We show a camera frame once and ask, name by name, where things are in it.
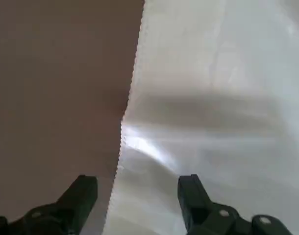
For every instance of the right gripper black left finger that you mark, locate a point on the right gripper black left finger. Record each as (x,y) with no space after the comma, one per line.
(73,195)

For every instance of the cream white tablecloth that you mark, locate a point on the cream white tablecloth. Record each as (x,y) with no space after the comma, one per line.
(213,98)

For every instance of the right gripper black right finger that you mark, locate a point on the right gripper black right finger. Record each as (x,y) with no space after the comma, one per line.
(196,200)

